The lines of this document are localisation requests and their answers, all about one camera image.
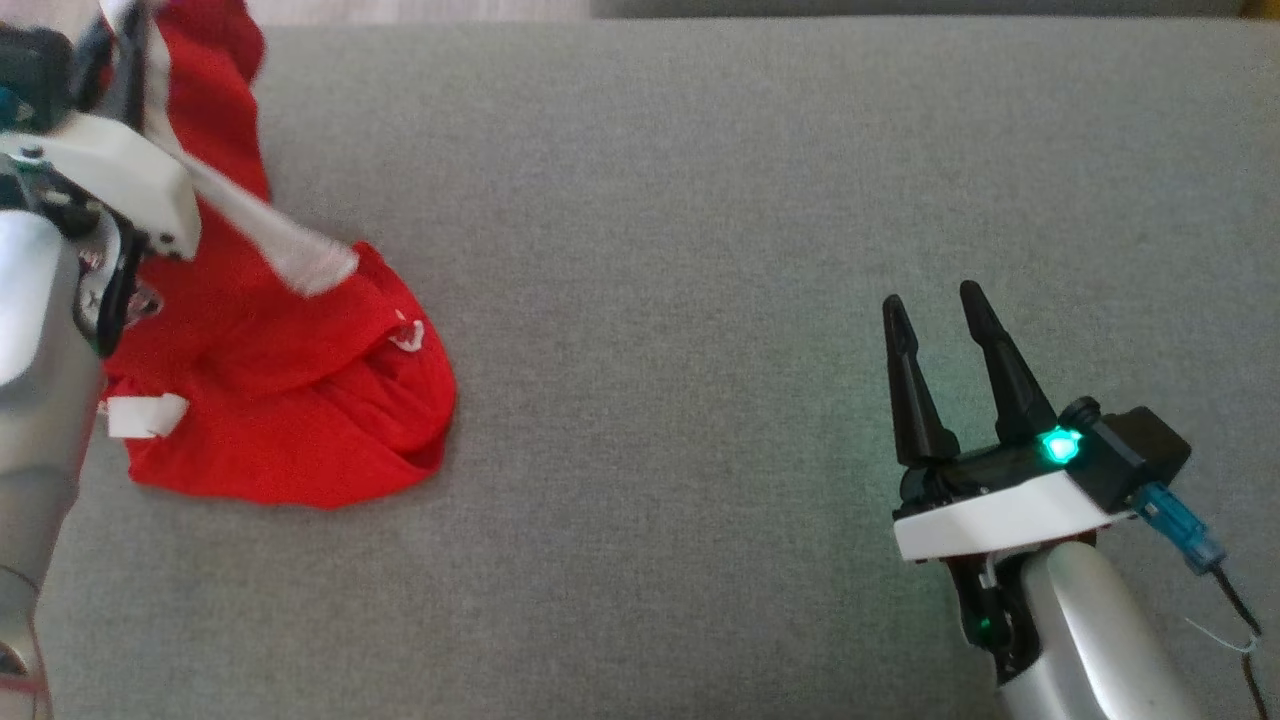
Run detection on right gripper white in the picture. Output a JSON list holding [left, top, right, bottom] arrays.
[[881, 280, 1137, 564]]

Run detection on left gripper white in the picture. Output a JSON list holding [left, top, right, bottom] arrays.
[[0, 4, 202, 262]]

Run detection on red basketball jersey white sleeves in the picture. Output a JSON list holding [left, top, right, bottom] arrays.
[[100, 240, 459, 509]]

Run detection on large grey sofa seat cushion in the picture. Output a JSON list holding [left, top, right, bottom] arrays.
[[30, 15, 1280, 720]]

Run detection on right cable with blue plug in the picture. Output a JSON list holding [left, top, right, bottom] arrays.
[[1135, 482, 1267, 720]]

